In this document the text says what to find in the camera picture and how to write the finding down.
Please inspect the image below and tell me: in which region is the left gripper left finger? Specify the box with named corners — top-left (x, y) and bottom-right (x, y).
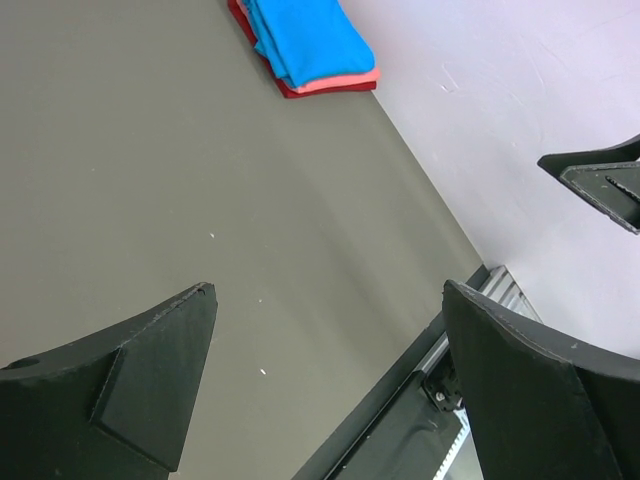
top-left (1, 282), bottom-right (217, 480)

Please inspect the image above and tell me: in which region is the aluminium frame rail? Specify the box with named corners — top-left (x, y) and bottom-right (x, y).
top-left (416, 265), bottom-right (542, 374)

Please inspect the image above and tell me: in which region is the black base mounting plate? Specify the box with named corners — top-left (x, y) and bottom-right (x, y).
top-left (289, 264), bottom-right (489, 480)

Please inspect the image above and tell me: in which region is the grey slotted cable duct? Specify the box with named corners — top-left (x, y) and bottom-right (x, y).
top-left (433, 408), bottom-right (471, 480)

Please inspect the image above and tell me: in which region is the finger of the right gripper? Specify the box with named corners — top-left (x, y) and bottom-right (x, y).
top-left (537, 135), bottom-right (639, 235)

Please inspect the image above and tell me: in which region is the blue t shirt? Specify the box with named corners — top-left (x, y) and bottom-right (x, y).
top-left (243, 0), bottom-right (377, 87)

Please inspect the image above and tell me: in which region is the folded coral pink t shirt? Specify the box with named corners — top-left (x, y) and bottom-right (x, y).
top-left (234, 0), bottom-right (382, 95)

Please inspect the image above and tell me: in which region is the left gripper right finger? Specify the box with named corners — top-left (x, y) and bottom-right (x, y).
top-left (442, 281), bottom-right (639, 480)

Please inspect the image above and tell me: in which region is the folded dark red t shirt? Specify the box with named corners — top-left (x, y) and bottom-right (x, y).
top-left (227, 0), bottom-right (380, 99)

